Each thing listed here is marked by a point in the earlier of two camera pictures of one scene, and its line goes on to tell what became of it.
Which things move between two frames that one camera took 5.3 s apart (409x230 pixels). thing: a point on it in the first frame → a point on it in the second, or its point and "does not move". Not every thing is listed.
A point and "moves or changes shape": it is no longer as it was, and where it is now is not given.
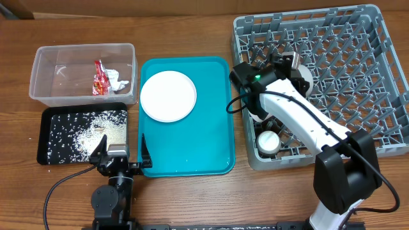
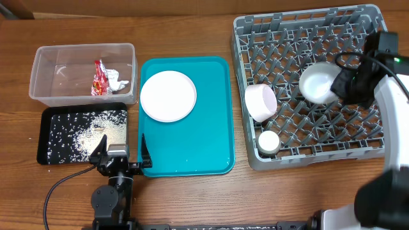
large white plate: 168,96 does not move
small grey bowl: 307,75 moves or changes shape
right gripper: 278,61 → 340,86
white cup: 268,142 does not move
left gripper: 146,154 does not move
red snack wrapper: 101,85 does not move
